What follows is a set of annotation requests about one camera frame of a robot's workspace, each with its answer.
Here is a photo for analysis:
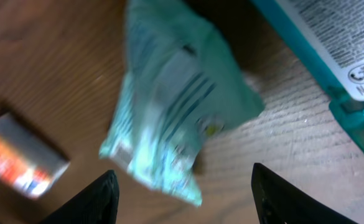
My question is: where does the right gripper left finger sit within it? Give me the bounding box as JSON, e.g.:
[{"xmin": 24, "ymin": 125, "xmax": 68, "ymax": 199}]
[{"xmin": 40, "ymin": 170, "xmax": 119, "ymax": 224}]

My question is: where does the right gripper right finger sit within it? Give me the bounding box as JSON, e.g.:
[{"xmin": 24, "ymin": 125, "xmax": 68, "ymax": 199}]
[{"xmin": 251, "ymin": 163, "xmax": 355, "ymax": 224}]

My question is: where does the orange small snack box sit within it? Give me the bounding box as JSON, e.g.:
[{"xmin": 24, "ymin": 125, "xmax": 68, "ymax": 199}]
[{"xmin": 0, "ymin": 114, "xmax": 70, "ymax": 199}]

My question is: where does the light green wipes packet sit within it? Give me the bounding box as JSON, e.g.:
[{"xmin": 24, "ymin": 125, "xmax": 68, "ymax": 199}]
[{"xmin": 99, "ymin": 0, "xmax": 264, "ymax": 207}]

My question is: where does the teal mouthwash bottle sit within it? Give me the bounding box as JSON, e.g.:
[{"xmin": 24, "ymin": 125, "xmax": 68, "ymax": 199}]
[{"xmin": 252, "ymin": 0, "xmax": 364, "ymax": 153}]

